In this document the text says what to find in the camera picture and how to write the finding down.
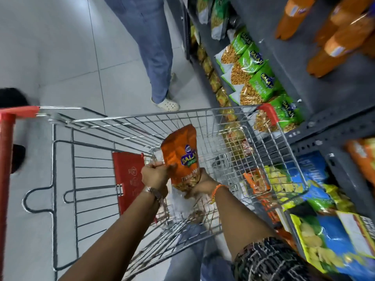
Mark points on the person's left hand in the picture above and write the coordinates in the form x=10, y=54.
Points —
x=155, y=177

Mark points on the person's right hand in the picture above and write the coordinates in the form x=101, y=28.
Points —
x=206, y=185

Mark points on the person's left thumb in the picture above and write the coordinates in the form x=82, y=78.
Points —
x=171, y=167

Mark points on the person's right fingers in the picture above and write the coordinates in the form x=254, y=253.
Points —
x=192, y=193

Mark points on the orange snack packet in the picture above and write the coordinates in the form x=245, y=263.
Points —
x=181, y=155

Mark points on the person's right forearm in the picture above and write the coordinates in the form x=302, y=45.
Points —
x=240, y=225

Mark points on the person's left forearm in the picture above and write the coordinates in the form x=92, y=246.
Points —
x=117, y=242

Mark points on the orange thread wristband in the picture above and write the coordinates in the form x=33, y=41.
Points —
x=218, y=191

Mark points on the red cart seat flap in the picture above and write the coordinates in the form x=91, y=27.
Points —
x=129, y=178

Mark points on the person's blue jeans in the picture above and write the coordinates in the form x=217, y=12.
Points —
x=190, y=257

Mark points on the orange chips bag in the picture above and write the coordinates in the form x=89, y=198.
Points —
x=256, y=181

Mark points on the yellow chips bag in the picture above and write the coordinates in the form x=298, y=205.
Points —
x=281, y=181

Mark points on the row of yellow snack packets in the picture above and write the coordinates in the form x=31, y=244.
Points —
x=216, y=84

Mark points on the person's patterned sleeve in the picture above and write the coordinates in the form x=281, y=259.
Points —
x=269, y=263

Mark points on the red cart corner guard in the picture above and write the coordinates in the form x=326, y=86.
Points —
x=271, y=112

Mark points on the small blue chips bag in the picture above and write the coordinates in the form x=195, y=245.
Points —
x=313, y=168

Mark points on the green peanut snack packet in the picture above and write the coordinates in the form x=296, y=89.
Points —
x=287, y=112
x=265, y=83
x=241, y=42
x=252, y=59

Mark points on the green chips bag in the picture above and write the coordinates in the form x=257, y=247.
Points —
x=325, y=198

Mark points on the large blue chips bag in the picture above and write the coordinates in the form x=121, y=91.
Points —
x=331, y=239

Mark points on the green yellow hanging packet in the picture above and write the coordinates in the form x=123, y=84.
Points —
x=203, y=8
x=219, y=17

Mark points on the grey metal shelf rack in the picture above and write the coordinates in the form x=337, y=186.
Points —
x=310, y=70

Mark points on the orange white snack bag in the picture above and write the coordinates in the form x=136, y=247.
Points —
x=363, y=158

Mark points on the tall orange snack bag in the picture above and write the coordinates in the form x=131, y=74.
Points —
x=342, y=43
x=294, y=14
x=342, y=14

